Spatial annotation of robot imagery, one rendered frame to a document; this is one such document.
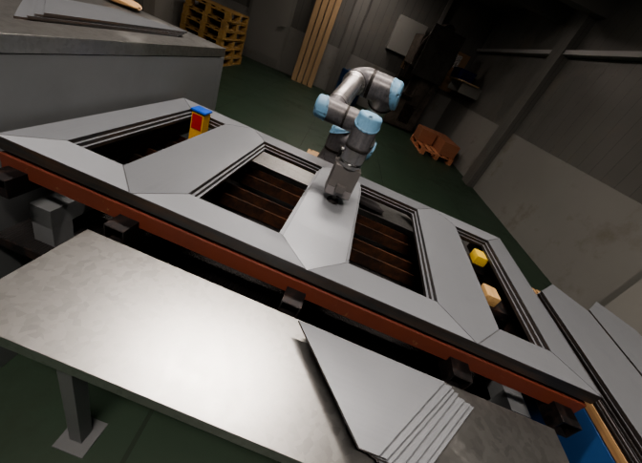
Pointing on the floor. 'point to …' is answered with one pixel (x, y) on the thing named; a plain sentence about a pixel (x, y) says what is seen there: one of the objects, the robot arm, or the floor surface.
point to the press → (424, 73)
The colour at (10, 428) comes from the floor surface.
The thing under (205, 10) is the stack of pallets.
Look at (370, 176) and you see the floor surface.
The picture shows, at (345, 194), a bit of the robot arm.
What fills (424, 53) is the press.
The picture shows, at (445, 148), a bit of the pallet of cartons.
